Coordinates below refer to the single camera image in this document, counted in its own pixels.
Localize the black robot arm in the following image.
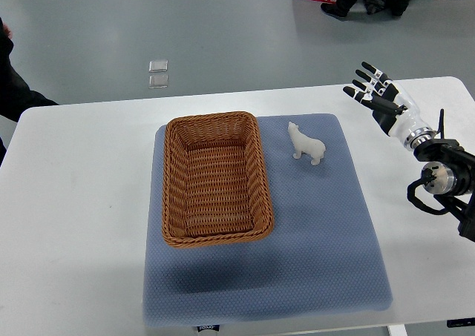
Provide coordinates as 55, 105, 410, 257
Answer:
404, 110, 474, 241

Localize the person in dark jacket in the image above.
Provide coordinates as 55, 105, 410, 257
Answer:
0, 16, 59, 165

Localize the lower metal floor plate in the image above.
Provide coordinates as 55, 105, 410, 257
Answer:
149, 74, 168, 88

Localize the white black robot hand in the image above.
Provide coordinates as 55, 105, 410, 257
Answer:
344, 62, 436, 151

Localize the upper metal floor plate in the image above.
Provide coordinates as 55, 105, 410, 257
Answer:
148, 59, 168, 73

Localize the metal floor plate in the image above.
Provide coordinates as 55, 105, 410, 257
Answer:
149, 74, 168, 88
148, 59, 168, 73

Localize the white bear figurine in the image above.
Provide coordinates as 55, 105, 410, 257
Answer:
288, 122, 326, 165

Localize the brown wicker basket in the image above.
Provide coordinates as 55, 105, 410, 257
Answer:
162, 111, 275, 248

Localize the black table control panel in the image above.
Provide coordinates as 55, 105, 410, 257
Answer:
446, 317, 475, 328

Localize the black label tag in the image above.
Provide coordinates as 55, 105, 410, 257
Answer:
197, 325, 220, 332

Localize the blue textured mat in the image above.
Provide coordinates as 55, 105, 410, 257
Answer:
142, 113, 393, 328

